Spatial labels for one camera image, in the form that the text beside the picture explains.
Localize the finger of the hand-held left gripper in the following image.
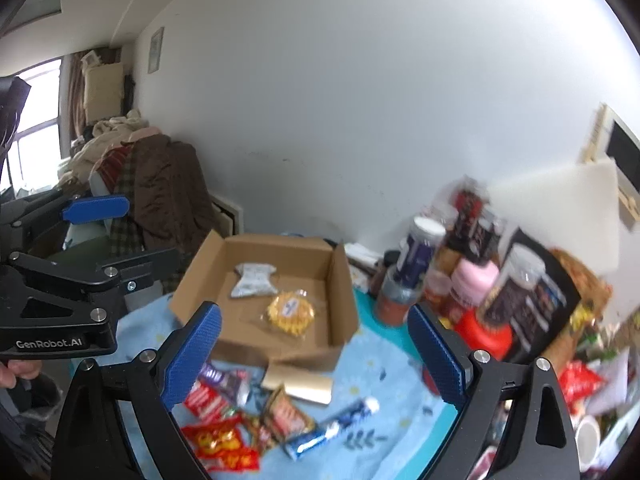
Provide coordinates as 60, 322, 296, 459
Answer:
0, 194, 132, 241
7, 246, 181, 328

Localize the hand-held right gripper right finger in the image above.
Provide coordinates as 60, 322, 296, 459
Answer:
407, 302, 583, 480

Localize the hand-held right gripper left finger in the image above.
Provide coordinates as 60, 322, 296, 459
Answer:
50, 301, 223, 480

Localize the purple silver snack packet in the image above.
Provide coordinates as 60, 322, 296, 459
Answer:
197, 360, 253, 408

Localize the red green snack packet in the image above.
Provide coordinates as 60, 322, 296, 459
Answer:
182, 380, 241, 423

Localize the red yellow snack packet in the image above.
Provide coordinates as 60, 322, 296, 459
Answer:
180, 416, 246, 461
207, 447, 262, 473

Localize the small tan cardboard box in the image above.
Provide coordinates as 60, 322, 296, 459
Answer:
261, 362, 335, 406

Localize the brown red snack packet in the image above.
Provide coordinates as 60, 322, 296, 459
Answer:
260, 385, 318, 446

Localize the blue tablet tube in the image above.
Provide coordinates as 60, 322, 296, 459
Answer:
284, 396, 381, 461

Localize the clear packet of yellow snacks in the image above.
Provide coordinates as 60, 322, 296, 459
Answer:
260, 289, 317, 338

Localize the person's left hand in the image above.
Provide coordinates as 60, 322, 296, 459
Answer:
0, 359, 43, 390

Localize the green plaid cloth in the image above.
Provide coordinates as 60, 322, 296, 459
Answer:
97, 150, 151, 256

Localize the red striped cloth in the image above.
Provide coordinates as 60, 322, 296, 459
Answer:
97, 147, 126, 181

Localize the red plastic container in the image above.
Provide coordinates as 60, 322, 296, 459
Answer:
422, 307, 516, 396

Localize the blue floral tablecloth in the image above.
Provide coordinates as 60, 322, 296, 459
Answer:
107, 285, 471, 480

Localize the brown jacket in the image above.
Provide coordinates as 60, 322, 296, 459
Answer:
131, 135, 217, 261

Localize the pile of beige clothes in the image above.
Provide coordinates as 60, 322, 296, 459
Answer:
57, 110, 163, 186

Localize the pink bottle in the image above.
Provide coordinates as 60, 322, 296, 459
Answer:
447, 259, 501, 311

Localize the dark cloth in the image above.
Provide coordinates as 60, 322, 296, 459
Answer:
0, 385, 63, 480

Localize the purple jar with white lid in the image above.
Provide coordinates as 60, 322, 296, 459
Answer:
395, 216, 447, 291

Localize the dark jar with clear lid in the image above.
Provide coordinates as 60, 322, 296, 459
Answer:
480, 245, 546, 331
472, 212, 508, 263

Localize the beige pillow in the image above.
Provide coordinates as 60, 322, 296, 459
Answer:
81, 50, 125, 123

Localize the brown curtain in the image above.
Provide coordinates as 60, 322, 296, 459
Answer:
59, 52, 88, 161

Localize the window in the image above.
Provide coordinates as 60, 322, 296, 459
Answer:
0, 57, 63, 196

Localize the white folded paper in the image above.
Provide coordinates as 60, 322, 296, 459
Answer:
344, 242, 383, 266

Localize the white mug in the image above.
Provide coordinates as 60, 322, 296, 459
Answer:
575, 415, 601, 473

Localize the white foam board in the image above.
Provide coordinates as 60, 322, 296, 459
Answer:
486, 157, 621, 276

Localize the wooden framed mirror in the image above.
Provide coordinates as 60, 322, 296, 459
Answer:
580, 102, 640, 231

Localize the white wall panel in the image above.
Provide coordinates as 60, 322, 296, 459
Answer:
210, 194, 246, 238

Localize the wall picture frame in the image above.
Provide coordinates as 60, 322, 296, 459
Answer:
148, 26, 165, 74

